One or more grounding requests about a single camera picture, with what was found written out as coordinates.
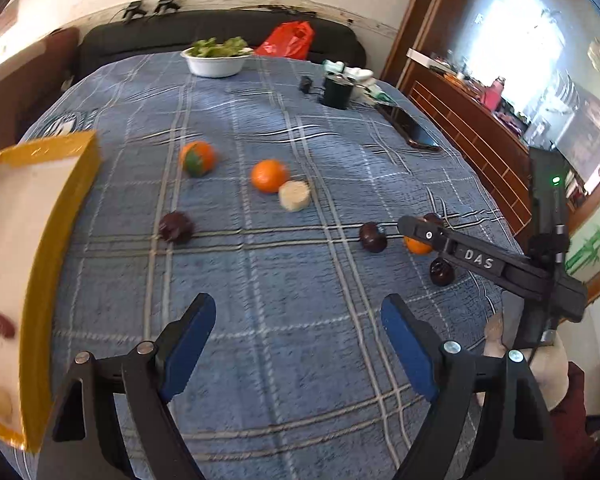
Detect beige cylindrical cake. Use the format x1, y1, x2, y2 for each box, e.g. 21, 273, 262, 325
278, 180, 311, 212

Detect dark purple plum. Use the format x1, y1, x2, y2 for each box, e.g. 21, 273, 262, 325
158, 211, 195, 244

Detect plain orange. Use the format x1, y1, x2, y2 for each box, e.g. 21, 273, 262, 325
251, 159, 289, 194

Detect white gloved right hand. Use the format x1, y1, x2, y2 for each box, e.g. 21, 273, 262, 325
483, 313, 569, 411

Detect red date in tray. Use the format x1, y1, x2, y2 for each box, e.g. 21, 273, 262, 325
0, 313, 16, 339

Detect black smartphone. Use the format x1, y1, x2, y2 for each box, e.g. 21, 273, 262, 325
374, 104, 441, 152

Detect pink bottle on cabinet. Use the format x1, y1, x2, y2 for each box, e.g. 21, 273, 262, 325
481, 77, 506, 112

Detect wooden cabinet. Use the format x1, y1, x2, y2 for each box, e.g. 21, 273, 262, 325
379, 0, 600, 302

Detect blue plaid tablecloth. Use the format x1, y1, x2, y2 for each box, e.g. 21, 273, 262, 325
26, 53, 517, 479

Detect black cup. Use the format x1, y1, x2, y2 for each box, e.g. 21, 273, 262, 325
320, 74, 355, 110

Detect yellow cardboard tray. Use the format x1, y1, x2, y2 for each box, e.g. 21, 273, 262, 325
0, 130, 100, 452

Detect small black charger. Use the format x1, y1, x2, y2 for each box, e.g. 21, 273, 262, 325
299, 76, 313, 94

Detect red plastic bag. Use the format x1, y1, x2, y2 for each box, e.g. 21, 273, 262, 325
254, 21, 315, 61

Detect orange with green leaf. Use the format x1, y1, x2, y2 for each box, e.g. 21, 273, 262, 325
180, 141, 216, 178

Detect green lettuce leaves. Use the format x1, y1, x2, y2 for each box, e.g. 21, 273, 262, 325
185, 37, 252, 58

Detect white bowl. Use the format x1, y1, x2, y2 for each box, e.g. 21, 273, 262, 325
181, 48, 253, 79

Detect brown armchair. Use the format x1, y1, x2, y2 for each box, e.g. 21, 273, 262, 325
0, 27, 80, 151

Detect black sofa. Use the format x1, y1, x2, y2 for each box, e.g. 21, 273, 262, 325
74, 10, 367, 80

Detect black tracker on sofa right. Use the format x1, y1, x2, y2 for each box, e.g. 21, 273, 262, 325
154, 0, 181, 14

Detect black tracker on sofa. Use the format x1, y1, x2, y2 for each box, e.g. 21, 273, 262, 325
122, 0, 147, 23
154, 0, 181, 14

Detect black tracker on sofa left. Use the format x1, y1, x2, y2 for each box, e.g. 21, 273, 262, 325
122, 0, 147, 23

